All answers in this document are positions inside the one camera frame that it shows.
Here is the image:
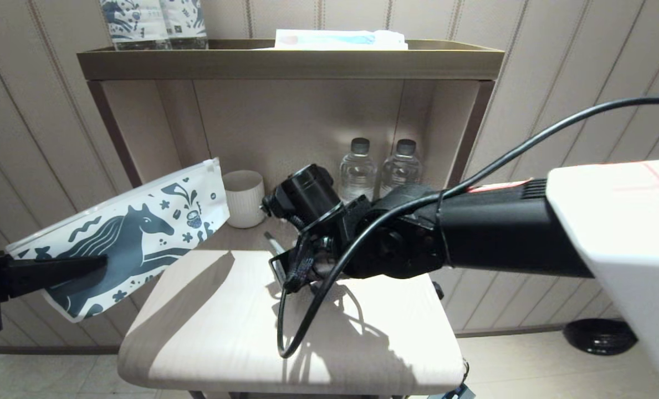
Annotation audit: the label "clear water bottle dark cap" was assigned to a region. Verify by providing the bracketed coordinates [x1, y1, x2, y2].
[340, 137, 375, 203]
[382, 139, 422, 197]

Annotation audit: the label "beige wooden shelf unit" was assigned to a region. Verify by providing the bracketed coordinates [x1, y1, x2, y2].
[77, 39, 504, 399]

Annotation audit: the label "black round bowl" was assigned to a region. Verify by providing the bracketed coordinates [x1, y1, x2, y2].
[563, 319, 637, 355]

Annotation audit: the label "white horse-print pouch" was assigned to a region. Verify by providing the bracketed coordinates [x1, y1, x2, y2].
[6, 158, 231, 323]

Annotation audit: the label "grey toothbrush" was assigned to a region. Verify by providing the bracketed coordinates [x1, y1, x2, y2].
[264, 232, 287, 261]

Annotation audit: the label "white ribbed mug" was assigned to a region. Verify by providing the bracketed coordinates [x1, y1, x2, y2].
[222, 170, 267, 229]

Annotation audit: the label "patterned packages on top shelf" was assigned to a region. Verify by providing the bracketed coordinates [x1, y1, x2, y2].
[99, 0, 172, 50]

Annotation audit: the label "black right camera cable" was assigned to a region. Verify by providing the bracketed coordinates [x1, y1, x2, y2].
[277, 95, 659, 359]

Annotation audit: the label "black braided right arm sleeve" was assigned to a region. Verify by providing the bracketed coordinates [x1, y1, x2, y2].
[286, 232, 318, 293]

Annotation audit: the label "white blue flat package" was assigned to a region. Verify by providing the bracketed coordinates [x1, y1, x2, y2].
[254, 29, 409, 50]

